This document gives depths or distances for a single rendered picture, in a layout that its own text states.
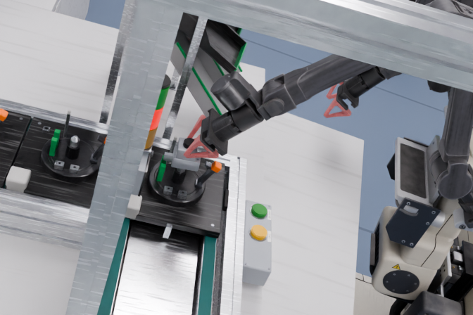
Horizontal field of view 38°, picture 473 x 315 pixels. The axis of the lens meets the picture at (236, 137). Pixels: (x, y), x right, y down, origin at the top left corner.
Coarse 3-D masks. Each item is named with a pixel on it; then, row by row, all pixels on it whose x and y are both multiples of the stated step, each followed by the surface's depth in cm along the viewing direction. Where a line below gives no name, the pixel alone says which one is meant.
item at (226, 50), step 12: (180, 24) 163; (192, 24) 162; (216, 24) 176; (192, 36) 164; (204, 36) 164; (216, 36) 173; (228, 36) 177; (204, 48) 166; (216, 48) 170; (228, 48) 174; (240, 48) 178; (216, 60) 167; (228, 60) 167; (240, 60) 171
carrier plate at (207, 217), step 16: (160, 160) 171; (208, 160) 176; (224, 176) 174; (144, 192) 162; (208, 192) 168; (144, 208) 158; (160, 208) 160; (176, 208) 161; (192, 208) 163; (208, 208) 164; (160, 224) 158; (176, 224) 158; (192, 224) 159; (208, 224) 160
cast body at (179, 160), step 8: (184, 144) 156; (176, 152) 159; (184, 152) 156; (192, 152) 156; (200, 152) 161; (168, 160) 161; (176, 160) 158; (184, 160) 158; (192, 160) 158; (200, 160) 159; (184, 168) 160; (192, 168) 160
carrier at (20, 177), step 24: (48, 120) 170; (24, 144) 162; (48, 144) 161; (72, 144) 158; (96, 144) 169; (24, 168) 157; (48, 168) 157; (72, 168) 156; (96, 168) 160; (24, 192) 153; (48, 192) 154; (72, 192) 156
